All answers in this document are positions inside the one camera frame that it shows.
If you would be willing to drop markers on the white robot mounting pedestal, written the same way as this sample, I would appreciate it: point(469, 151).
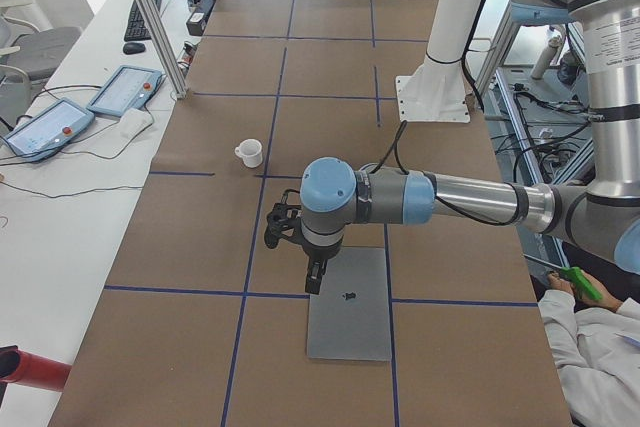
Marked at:
point(435, 92)

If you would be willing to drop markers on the white cup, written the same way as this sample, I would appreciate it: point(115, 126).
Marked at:
point(250, 152)

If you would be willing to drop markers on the aluminium frame post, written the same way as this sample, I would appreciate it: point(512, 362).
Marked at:
point(162, 45)

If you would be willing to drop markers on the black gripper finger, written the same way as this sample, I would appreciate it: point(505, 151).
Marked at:
point(315, 272)
point(271, 237)

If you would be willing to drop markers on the black keyboard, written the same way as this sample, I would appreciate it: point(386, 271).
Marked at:
point(136, 29)

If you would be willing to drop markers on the grey closed laptop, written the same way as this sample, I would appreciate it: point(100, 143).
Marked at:
point(349, 318)

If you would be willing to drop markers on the blue teach pendant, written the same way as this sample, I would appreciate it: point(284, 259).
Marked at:
point(48, 132)
point(129, 87)

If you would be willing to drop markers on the grey office chair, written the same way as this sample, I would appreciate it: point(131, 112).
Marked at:
point(30, 56)

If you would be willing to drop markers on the black computer mouse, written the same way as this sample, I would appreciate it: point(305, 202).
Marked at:
point(133, 48)

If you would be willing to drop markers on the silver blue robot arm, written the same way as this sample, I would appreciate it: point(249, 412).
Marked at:
point(601, 217)

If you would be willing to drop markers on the blue teach pendant far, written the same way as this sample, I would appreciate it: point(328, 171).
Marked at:
point(129, 87)

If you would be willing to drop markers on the brown paper table cover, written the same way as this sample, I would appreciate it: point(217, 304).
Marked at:
point(200, 324)

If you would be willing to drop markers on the blue teach pendant near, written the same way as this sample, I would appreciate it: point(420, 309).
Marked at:
point(48, 132)

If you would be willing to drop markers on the white coat sleeve forearm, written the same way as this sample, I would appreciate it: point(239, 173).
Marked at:
point(598, 366)

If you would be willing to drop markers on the green handheld device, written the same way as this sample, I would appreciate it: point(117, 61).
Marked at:
point(583, 285)

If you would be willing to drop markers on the white cloth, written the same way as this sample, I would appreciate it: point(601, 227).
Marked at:
point(133, 122)

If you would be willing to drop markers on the person hand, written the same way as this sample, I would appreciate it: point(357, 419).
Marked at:
point(560, 284)

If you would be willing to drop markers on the black power box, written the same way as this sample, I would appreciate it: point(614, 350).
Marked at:
point(198, 19)

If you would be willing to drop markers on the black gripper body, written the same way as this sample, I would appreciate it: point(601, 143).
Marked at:
point(320, 253)

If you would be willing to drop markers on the red cylinder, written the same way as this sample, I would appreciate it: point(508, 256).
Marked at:
point(28, 369)

